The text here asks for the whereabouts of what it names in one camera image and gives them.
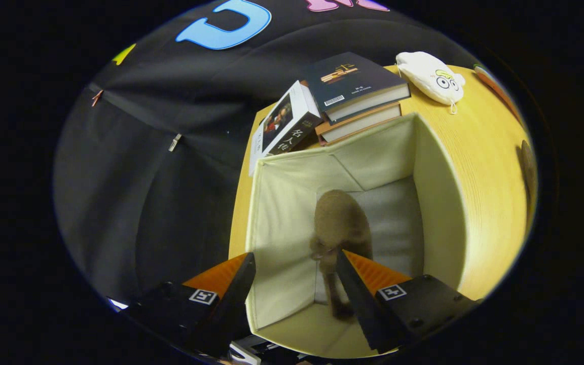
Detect grey fabric storage box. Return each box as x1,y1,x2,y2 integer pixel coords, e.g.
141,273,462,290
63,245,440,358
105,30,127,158
245,113,467,359

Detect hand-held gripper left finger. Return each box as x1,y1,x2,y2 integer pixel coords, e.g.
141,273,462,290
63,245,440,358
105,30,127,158
120,252,257,359

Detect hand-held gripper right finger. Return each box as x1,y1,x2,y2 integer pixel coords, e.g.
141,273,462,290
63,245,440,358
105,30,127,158
335,249,478,354

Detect white cover book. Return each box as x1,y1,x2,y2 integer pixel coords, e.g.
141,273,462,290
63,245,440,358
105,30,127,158
249,81,323,175

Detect dark blue book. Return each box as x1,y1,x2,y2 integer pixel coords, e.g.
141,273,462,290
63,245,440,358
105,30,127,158
300,52,411,124

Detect white cartoon plush toy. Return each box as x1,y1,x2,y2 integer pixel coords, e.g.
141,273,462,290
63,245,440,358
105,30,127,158
396,51,466,115

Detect watermelon slice plush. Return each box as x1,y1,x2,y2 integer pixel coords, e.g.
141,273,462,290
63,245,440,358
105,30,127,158
473,64,523,122

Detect brown fuzzy shoe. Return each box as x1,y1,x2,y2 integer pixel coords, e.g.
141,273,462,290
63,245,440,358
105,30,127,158
516,140,537,218
310,189,374,320

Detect brown cover book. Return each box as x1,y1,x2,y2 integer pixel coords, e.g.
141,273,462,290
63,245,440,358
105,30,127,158
315,101,403,147

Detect black backdrop cloth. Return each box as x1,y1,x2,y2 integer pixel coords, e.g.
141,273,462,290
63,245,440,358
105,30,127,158
53,0,475,305

